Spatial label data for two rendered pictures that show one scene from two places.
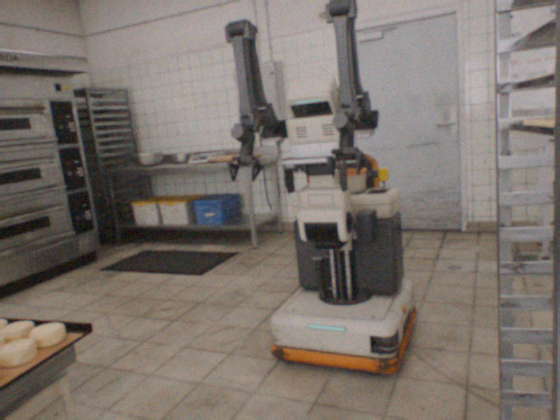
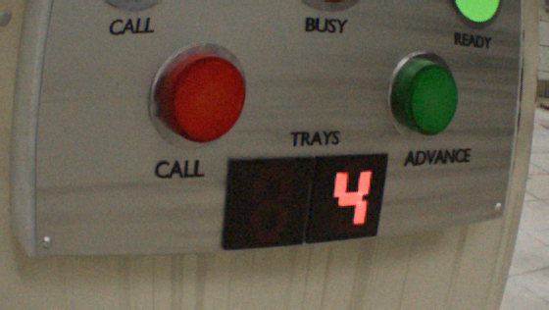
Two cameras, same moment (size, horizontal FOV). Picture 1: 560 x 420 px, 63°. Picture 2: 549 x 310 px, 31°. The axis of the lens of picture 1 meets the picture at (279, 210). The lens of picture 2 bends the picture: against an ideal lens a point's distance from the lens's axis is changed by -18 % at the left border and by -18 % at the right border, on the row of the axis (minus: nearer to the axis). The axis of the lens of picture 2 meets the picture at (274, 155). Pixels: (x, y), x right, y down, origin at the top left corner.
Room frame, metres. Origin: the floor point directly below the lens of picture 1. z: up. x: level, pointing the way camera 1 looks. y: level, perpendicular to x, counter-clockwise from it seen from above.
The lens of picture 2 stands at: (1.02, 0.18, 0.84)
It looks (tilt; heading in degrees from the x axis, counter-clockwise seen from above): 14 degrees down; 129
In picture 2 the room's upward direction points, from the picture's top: 6 degrees clockwise
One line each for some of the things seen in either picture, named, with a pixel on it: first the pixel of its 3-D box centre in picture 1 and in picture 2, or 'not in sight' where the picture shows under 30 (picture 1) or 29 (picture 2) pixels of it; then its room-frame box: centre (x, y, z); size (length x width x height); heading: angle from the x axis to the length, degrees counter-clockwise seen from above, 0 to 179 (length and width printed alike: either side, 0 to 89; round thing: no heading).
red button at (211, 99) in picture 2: not in sight; (198, 95); (0.76, 0.47, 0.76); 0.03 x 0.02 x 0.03; 71
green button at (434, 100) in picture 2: not in sight; (424, 96); (0.79, 0.56, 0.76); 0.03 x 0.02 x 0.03; 71
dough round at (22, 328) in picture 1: (17, 332); not in sight; (0.69, 0.44, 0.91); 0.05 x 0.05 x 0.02
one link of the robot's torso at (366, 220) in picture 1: (342, 229); not in sight; (2.11, -0.29, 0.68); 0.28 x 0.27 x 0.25; 65
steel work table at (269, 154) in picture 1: (193, 197); not in sight; (5.12, 0.96, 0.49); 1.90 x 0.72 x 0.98; 65
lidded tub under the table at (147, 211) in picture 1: (156, 209); not in sight; (5.36, 1.46, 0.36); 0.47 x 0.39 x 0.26; 153
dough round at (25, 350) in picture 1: (17, 352); not in sight; (0.61, 0.40, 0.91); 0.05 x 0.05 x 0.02
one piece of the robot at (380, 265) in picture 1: (346, 234); not in sight; (2.37, -0.34, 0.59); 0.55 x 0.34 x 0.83; 65
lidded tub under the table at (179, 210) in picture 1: (183, 209); not in sight; (5.19, 1.09, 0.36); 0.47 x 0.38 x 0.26; 155
